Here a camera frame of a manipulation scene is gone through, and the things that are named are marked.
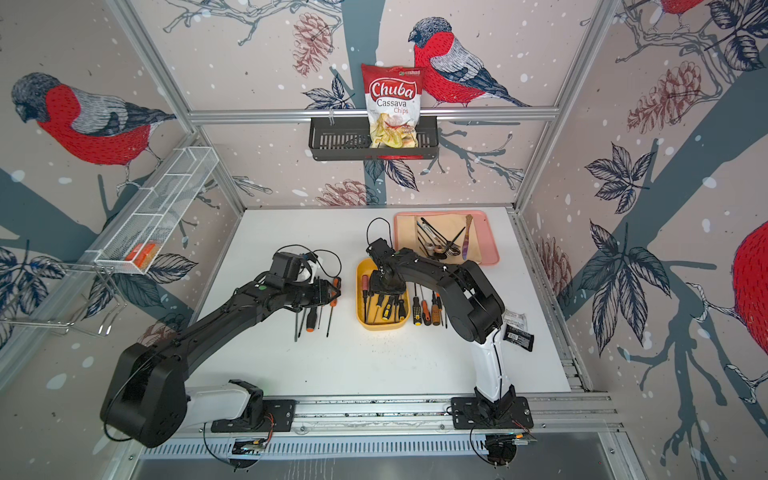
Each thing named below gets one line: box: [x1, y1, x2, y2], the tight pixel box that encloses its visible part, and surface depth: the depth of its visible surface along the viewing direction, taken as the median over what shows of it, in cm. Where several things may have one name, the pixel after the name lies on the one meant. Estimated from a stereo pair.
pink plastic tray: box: [394, 210, 500, 266], surface depth 113 cm
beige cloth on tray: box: [396, 213, 482, 264], surface depth 113 cm
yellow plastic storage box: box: [356, 257, 410, 331], surface depth 94 cm
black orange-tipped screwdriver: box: [306, 307, 317, 333], surface depth 90 cm
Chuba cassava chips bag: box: [361, 64, 424, 149], surface depth 85 cm
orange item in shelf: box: [125, 243, 160, 270], surface depth 68 cm
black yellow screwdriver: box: [412, 282, 422, 326], surface depth 92 cm
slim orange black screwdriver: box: [420, 285, 432, 326], surface depth 92 cm
